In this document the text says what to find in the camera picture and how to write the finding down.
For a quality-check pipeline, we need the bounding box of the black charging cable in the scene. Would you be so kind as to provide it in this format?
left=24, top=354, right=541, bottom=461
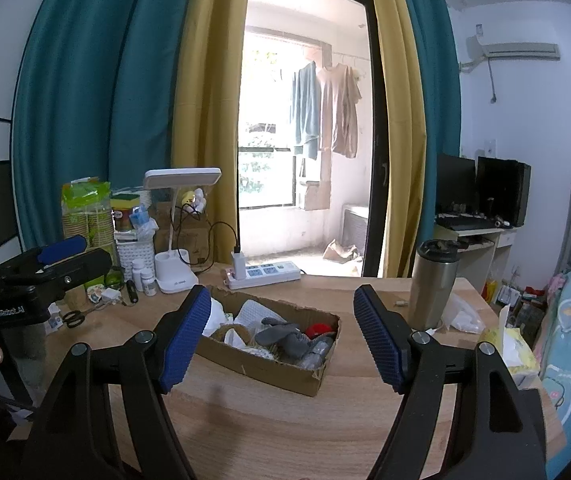
left=170, top=205, right=242, bottom=266

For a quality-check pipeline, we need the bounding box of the flattened balcony cardboard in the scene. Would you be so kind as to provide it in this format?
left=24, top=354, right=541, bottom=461
left=321, top=240, right=361, bottom=262

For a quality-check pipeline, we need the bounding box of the white desk lamp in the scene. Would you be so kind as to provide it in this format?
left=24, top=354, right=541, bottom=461
left=144, top=167, right=222, bottom=295

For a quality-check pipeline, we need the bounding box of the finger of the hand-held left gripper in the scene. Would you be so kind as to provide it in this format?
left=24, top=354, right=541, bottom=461
left=30, top=247, right=114, bottom=305
left=0, top=234, right=89, bottom=282

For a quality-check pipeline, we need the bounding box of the clear bubble wrap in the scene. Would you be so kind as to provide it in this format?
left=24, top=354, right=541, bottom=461
left=298, top=335, right=336, bottom=371

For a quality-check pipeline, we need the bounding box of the black keyboard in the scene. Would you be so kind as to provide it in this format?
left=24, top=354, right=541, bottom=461
left=435, top=215, right=496, bottom=232

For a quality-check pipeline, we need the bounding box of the yellow tissue pack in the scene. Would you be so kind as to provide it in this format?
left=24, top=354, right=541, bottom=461
left=483, top=305, right=541, bottom=388

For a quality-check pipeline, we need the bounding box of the tall cardboard carton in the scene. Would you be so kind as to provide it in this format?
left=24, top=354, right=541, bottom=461
left=153, top=200, right=211, bottom=266

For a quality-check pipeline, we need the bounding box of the cardboard box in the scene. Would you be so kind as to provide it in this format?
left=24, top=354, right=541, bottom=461
left=196, top=285, right=341, bottom=397

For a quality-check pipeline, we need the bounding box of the white paper towel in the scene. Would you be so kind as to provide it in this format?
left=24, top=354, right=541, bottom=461
left=203, top=299, right=274, bottom=356

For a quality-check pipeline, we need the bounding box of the black monitor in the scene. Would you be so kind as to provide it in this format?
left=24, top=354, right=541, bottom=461
left=475, top=156, right=532, bottom=228
left=435, top=154, right=479, bottom=216

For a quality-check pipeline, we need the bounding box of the grey knit glove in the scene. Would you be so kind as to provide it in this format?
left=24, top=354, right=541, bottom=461
left=256, top=316, right=316, bottom=358

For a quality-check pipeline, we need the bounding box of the steel travel mug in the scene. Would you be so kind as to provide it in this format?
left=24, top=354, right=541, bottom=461
left=408, top=239, right=461, bottom=331

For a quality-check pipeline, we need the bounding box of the beige hanging shirt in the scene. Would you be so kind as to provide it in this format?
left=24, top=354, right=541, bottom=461
left=315, top=64, right=362, bottom=158

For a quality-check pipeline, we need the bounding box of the white slatted balcony unit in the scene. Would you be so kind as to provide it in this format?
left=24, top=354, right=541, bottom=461
left=343, top=204, right=370, bottom=256

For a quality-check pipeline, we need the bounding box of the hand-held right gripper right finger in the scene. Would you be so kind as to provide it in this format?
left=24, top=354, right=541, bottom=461
left=353, top=284, right=549, bottom=480

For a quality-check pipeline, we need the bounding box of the white air conditioner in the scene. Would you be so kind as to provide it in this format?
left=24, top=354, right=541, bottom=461
left=467, top=35, right=560, bottom=61

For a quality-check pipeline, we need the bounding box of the green paper cup pack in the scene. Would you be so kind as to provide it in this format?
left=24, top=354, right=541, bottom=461
left=62, top=177, right=117, bottom=293

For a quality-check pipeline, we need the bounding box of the black door frame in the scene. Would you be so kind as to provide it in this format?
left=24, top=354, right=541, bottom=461
left=238, top=0, right=387, bottom=278

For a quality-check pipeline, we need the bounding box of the white power strip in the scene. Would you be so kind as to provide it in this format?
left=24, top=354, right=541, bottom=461
left=223, top=261, right=301, bottom=290

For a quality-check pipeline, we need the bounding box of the grey hanging shirt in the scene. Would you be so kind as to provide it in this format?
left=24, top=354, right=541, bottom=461
left=290, top=62, right=322, bottom=161

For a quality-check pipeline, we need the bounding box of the white computer desk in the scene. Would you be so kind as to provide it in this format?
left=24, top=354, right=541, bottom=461
left=433, top=225, right=521, bottom=306

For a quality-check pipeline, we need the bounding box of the brown plush keychain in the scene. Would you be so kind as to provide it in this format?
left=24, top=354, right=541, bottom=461
left=216, top=325, right=251, bottom=348

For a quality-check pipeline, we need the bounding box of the teal curtain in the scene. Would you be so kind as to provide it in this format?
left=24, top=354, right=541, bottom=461
left=10, top=0, right=201, bottom=261
left=395, top=0, right=463, bottom=241

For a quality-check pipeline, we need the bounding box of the yellow curtain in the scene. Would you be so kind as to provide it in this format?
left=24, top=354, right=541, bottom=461
left=170, top=0, right=254, bottom=266
left=360, top=0, right=429, bottom=278

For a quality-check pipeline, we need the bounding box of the clear plastic bag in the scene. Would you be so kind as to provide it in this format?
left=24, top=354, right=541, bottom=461
left=435, top=292, right=486, bottom=335

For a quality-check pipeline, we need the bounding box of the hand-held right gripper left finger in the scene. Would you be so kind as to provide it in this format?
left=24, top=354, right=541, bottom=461
left=23, top=284, right=212, bottom=480

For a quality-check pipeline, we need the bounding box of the white perforated basket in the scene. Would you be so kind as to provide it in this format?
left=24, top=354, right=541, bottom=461
left=114, top=232, right=156, bottom=281

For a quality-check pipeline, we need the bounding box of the small brown jar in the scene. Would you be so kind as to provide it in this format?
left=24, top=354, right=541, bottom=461
left=112, top=207, right=134, bottom=233

